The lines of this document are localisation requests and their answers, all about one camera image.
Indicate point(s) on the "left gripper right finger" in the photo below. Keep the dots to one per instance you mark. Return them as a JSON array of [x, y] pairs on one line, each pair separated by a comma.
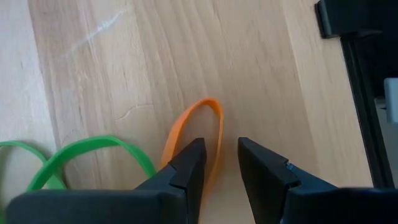
[[295, 205]]

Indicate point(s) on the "orange rubber band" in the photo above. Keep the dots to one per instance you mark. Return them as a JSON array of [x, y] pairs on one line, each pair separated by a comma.
[[206, 101]]

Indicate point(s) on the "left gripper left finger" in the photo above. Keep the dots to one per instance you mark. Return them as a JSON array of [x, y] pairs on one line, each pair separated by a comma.
[[124, 207]]

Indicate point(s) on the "green rubber band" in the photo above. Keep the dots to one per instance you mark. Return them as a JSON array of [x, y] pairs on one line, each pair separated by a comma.
[[15, 143], [93, 141]]

